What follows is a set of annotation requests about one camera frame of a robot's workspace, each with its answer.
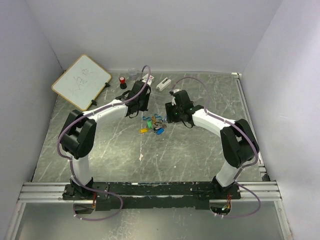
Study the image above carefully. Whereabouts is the blue key tag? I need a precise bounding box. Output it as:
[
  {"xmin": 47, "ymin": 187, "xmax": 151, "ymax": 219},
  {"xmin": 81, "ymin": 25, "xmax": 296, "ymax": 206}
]
[{"xmin": 156, "ymin": 127, "xmax": 165, "ymax": 135}]

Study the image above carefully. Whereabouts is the yellow key tag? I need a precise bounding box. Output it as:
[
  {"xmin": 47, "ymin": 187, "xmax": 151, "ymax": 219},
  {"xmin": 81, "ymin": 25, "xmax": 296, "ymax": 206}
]
[{"xmin": 139, "ymin": 128, "xmax": 149, "ymax": 134}]

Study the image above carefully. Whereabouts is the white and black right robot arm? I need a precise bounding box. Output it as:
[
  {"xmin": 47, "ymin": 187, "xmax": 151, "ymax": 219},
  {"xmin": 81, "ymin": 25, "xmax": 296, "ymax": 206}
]
[{"xmin": 165, "ymin": 89, "xmax": 260, "ymax": 199}]

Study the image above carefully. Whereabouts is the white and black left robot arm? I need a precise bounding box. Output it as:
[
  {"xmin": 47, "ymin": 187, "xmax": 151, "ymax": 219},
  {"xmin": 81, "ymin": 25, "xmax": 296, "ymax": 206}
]
[{"xmin": 58, "ymin": 79, "xmax": 152, "ymax": 200}]

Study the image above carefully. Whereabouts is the red and black stamp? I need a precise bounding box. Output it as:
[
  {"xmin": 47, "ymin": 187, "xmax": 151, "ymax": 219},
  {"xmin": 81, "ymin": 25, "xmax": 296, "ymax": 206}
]
[{"xmin": 119, "ymin": 76, "xmax": 127, "ymax": 90}]

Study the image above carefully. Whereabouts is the white and red cardboard box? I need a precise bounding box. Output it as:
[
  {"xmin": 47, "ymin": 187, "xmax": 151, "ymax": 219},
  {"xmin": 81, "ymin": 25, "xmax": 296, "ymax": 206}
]
[{"xmin": 141, "ymin": 73, "xmax": 154, "ymax": 86}]

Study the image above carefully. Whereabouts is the white rectangular device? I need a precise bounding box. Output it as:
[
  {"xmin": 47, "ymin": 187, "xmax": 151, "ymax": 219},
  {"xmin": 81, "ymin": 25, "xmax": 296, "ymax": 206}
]
[{"xmin": 156, "ymin": 77, "xmax": 172, "ymax": 92}]

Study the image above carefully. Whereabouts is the clear plastic cup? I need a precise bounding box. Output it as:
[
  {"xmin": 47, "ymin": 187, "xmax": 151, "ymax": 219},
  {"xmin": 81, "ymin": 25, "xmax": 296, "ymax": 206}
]
[{"xmin": 127, "ymin": 68, "xmax": 138, "ymax": 81}]

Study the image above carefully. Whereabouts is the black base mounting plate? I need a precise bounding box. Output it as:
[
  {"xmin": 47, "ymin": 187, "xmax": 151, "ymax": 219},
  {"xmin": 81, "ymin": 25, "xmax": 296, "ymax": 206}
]
[{"xmin": 62, "ymin": 181, "xmax": 241, "ymax": 211}]

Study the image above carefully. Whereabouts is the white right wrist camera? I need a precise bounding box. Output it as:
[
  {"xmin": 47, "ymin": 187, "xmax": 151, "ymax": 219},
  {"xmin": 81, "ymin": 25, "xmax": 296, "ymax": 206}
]
[{"xmin": 169, "ymin": 89, "xmax": 181, "ymax": 106}]

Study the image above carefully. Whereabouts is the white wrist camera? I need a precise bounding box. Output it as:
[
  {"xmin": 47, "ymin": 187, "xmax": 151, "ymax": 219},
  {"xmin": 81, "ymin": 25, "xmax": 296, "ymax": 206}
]
[
  {"xmin": 169, "ymin": 89, "xmax": 181, "ymax": 106},
  {"xmin": 140, "ymin": 78, "xmax": 152, "ymax": 84}
]

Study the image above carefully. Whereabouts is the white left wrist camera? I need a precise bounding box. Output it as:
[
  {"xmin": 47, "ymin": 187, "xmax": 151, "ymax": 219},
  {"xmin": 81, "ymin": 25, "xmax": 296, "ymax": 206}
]
[{"xmin": 140, "ymin": 78, "xmax": 152, "ymax": 84}]

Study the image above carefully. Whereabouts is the white board with wooden frame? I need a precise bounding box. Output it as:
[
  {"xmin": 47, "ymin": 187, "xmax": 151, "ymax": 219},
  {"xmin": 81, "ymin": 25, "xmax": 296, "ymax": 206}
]
[{"xmin": 51, "ymin": 54, "xmax": 112, "ymax": 111}]

